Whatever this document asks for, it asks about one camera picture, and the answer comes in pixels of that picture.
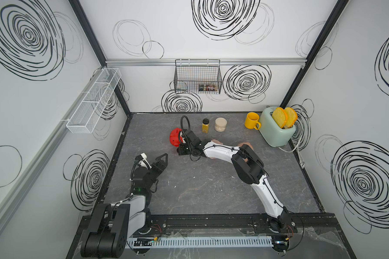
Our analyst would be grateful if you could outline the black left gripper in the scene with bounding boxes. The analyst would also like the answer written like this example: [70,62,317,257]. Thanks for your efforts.
[144,153,166,192]

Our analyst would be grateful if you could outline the red piggy bank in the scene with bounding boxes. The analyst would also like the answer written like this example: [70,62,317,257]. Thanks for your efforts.
[169,128,183,147]

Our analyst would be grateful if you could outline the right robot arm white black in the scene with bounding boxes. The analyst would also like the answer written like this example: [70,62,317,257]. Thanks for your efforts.
[176,129,294,232]

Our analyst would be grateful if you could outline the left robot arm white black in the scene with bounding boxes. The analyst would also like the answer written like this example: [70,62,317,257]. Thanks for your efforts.
[80,153,168,259]

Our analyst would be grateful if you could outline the light pink piggy bank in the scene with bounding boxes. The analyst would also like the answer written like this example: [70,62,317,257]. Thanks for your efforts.
[211,139,223,145]

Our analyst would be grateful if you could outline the yellow spice jar black lid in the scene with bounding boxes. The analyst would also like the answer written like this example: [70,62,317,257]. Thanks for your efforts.
[202,118,210,133]

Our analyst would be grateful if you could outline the small items in basket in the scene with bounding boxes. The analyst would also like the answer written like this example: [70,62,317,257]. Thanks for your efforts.
[198,84,219,92]

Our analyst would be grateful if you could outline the yellow mug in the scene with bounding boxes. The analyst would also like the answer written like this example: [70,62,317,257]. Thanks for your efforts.
[244,112,261,130]

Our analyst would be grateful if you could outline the mint green toaster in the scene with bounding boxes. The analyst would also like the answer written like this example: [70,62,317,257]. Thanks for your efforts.
[259,106,296,147]

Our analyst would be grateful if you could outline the yellow toast slice left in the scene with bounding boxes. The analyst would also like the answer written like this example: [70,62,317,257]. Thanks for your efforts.
[272,107,288,128]

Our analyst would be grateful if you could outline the yellow toast slice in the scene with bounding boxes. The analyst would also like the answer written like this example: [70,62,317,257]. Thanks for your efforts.
[272,107,288,128]
[284,107,298,128]

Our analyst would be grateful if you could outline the yellow toast slice right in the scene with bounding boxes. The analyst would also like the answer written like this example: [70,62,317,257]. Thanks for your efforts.
[284,107,298,128]

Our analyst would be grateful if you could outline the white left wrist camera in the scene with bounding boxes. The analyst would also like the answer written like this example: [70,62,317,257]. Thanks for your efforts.
[135,153,150,168]

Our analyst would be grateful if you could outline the black wire basket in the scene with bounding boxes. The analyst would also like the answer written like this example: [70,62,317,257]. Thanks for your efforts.
[174,65,223,95]

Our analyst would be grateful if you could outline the white wire shelf basket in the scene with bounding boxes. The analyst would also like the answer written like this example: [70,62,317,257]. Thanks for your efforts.
[67,68,121,134]

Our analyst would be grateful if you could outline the aluminium wall rail back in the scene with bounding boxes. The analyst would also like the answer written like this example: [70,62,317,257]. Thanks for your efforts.
[105,58,307,67]

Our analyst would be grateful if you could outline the aluminium wall rail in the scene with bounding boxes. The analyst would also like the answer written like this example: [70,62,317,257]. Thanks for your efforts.
[0,65,98,221]
[105,58,307,67]

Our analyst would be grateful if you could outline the white slotted cable duct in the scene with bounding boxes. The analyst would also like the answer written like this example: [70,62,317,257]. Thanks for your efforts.
[126,236,273,249]

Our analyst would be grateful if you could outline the white toaster cable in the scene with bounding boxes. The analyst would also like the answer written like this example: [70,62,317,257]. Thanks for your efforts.
[278,134,306,169]

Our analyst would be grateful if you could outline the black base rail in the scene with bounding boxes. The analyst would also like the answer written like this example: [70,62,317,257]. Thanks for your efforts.
[137,213,338,234]

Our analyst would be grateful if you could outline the black corner frame post left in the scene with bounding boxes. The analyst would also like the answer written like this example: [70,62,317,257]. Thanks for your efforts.
[69,0,132,118]

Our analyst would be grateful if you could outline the black corner frame post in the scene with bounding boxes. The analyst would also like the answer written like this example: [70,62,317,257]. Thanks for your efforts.
[280,0,349,108]
[69,0,132,118]

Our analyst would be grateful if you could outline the aluminium wall rail left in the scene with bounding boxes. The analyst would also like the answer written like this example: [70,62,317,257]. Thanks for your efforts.
[0,65,98,221]

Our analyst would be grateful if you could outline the black corner frame post right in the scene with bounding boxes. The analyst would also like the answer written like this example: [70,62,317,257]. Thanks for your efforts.
[280,0,349,108]

